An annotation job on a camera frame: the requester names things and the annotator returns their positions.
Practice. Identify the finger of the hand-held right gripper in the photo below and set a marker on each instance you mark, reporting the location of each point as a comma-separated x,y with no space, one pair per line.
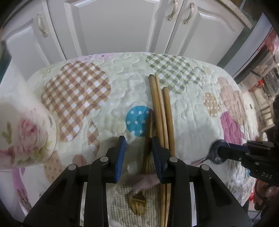
237,147
233,156

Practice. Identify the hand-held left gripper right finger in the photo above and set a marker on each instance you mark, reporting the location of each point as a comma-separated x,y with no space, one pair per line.
158,161

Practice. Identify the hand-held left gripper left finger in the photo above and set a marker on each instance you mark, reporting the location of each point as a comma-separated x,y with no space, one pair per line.
121,159

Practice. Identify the metal spoon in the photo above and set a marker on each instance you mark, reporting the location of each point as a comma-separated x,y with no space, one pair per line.
212,152

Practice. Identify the dark wooden fork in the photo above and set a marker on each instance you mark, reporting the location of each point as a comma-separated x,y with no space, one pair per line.
148,135

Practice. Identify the wooden chopstick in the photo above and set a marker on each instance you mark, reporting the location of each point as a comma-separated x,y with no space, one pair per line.
161,109
155,104
169,117

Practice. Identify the floral white utensil holder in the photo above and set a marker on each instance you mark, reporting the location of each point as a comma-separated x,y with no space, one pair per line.
28,131

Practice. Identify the person's right hand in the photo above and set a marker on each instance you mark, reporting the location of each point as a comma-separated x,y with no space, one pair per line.
269,193

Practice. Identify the patchwork quilt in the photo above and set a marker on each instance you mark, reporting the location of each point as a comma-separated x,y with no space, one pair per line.
122,87

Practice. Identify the grey framed glass door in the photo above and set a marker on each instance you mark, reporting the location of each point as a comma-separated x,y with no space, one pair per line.
257,43

